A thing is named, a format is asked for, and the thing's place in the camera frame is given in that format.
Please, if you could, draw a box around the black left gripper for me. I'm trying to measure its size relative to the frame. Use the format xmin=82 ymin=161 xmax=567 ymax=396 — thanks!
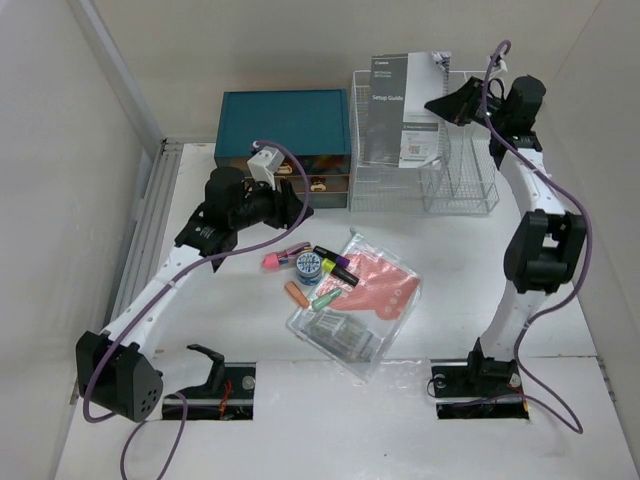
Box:
xmin=230 ymin=172 xmax=312 ymax=231

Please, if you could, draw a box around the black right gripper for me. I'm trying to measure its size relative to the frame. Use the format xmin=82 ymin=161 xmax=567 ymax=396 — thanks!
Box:
xmin=424 ymin=75 xmax=508 ymax=131

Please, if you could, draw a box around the pink multicolour pen bundle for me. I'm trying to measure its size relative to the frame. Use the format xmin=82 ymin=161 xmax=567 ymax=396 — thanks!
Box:
xmin=262 ymin=242 xmax=312 ymax=270

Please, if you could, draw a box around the grey setup guide booklet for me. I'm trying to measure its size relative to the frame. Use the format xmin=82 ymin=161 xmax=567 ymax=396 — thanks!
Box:
xmin=362 ymin=51 xmax=451 ymax=169

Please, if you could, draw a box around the clear zip pouch red card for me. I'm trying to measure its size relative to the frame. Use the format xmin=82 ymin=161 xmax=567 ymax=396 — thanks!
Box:
xmin=286 ymin=230 xmax=422 ymax=381

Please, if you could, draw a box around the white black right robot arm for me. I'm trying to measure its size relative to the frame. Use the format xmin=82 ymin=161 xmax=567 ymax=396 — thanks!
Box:
xmin=425 ymin=76 xmax=587 ymax=398

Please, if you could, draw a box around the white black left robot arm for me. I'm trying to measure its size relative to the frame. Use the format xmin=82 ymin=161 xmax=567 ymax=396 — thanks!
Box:
xmin=75 ymin=167 xmax=313 ymax=423

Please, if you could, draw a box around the black purple highlighter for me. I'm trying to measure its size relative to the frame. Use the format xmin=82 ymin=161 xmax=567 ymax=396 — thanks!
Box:
xmin=313 ymin=245 xmax=350 ymax=268

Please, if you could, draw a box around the black yellow highlighter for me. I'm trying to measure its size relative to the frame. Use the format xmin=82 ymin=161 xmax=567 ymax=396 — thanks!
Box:
xmin=321 ymin=258 xmax=359 ymax=287

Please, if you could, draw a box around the orange highlighter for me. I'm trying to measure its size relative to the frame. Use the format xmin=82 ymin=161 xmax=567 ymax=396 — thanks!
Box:
xmin=284 ymin=281 xmax=310 ymax=309

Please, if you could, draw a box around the teal drawer organizer box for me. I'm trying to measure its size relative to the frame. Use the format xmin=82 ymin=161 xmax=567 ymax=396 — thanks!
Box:
xmin=213 ymin=89 xmax=352 ymax=210

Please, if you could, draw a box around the mint green highlighter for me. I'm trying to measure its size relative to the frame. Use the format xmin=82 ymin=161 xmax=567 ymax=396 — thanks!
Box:
xmin=311 ymin=287 xmax=342 ymax=311

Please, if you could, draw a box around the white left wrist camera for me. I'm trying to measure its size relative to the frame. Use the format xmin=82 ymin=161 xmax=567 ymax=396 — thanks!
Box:
xmin=247 ymin=146 xmax=285 ymax=186

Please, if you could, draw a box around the white wire file rack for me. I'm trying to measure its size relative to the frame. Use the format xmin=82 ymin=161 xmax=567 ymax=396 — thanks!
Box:
xmin=348 ymin=70 xmax=499 ymax=216

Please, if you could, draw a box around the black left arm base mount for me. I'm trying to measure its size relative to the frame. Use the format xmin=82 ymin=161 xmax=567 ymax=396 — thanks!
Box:
xmin=152 ymin=344 xmax=257 ymax=421

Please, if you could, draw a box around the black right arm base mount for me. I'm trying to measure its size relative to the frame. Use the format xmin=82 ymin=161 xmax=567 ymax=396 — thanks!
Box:
xmin=431 ymin=354 xmax=529 ymax=420

